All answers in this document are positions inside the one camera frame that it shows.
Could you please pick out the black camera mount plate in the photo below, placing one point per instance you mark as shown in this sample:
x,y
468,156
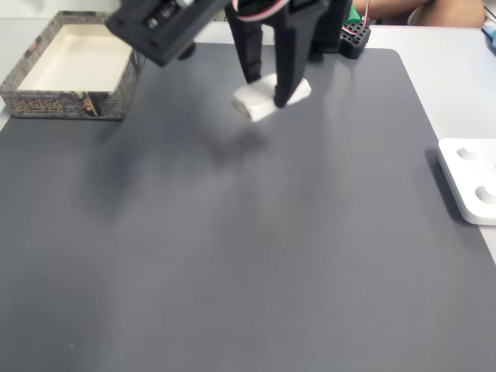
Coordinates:
x,y
162,31

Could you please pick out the grey table mat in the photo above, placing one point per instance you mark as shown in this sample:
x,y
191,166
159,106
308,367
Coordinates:
x,y
232,252

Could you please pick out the white rectangular block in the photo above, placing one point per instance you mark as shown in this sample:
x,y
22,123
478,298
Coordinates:
x,y
259,98

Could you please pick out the green clamp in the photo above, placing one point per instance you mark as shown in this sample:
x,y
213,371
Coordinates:
x,y
353,11

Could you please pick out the white plastic dimpled base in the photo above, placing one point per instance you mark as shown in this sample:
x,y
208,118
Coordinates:
x,y
469,182

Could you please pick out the light blue object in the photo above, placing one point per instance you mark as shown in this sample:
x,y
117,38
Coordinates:
x,y
490,36

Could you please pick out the patterned cardboard box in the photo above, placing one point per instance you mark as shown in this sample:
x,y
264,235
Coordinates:
x,y
77,104

